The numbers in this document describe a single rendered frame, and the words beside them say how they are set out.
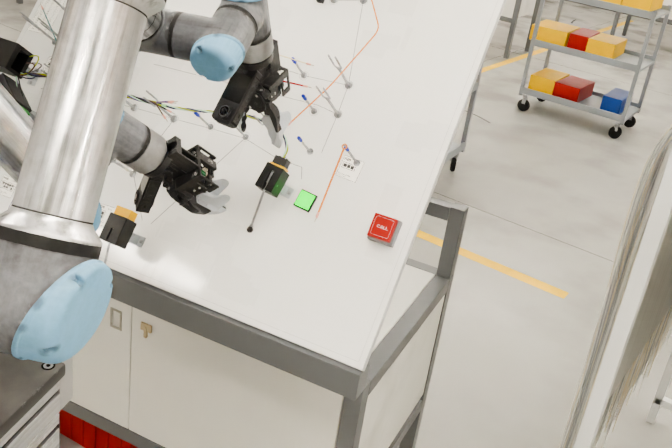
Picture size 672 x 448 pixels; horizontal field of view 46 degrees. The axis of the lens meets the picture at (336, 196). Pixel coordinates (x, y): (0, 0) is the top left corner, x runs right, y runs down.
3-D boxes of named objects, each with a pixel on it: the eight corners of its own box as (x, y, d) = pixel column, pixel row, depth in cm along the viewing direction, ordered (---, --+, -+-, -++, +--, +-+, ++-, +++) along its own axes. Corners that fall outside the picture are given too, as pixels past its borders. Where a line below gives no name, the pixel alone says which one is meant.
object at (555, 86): (635, 127, 642) (676, -7, 597) (618, 141, 602) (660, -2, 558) (521, 94, 687) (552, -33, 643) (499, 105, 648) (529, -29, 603)
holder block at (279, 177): (261, 190, 168) (254, 184, 165) (273, 167, 169) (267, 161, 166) (277, 198, 167) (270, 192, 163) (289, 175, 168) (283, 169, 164)
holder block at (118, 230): (110, 273, 178) (85, 264, 169) (133, 224, 180) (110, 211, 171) (126, 280, 176) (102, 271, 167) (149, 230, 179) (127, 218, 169)
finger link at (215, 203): (245, 212, 149) (214, 191, 143) (221, 225, 152) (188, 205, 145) (244, 198, 151) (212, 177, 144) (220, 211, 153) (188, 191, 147)
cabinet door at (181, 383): (319, 526, 179) (343, 386, 163) (126, 431, 198) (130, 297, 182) (324, 519, 181) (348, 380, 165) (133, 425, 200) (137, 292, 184)
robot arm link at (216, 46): (171, 76, 127) (197, 34, 134) (236, 90, 125) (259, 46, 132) (163, 38, 121) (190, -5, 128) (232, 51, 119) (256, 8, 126)
